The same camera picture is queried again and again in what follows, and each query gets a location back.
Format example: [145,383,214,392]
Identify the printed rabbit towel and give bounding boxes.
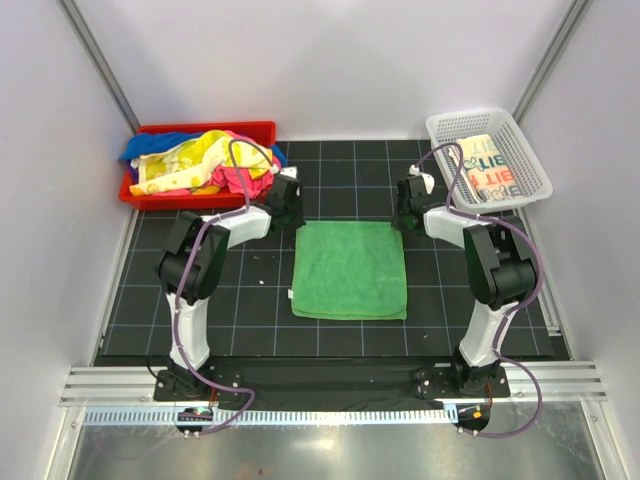
[448,134,522,203]

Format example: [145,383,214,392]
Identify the green towel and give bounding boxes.
[289,221,408,321]

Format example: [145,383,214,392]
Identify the yellow white towel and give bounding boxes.
[121,130,281,199]

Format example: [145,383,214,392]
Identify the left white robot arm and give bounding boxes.
[156,167,304,400]

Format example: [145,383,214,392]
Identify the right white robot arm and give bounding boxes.
[392,173,542,396]

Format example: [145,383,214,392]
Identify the pink towel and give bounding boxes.
[208,131,282,200]

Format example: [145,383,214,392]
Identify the black grid mat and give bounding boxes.
[94,139,571,361]

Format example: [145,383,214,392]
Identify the red plastic bin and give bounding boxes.
[118,120,276,211]

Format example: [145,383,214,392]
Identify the white perforated basket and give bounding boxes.
[425,107,553,214]

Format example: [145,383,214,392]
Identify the blue towel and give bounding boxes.
[120,130,285,179]

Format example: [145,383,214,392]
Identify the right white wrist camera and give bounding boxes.
[408,164,435,195]

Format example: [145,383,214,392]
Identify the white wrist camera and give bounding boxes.
[408,164,435,195]
[270,165,298,179]

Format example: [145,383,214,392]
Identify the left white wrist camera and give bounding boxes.
[270,165,298,179]

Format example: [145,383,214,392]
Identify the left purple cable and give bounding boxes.
[169,139,281,432]

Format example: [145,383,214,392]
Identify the purple cable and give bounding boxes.
[169,139,281,432]
[412,142,544,439]

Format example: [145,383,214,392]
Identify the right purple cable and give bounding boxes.
[412,142,544,439]

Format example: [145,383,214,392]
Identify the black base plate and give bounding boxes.
[153,356,510,412]

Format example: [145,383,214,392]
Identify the slotted cable duct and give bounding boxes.
[83,405,458,428]

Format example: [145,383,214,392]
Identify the aluminium frame rail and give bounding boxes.
[60,361,607,405]

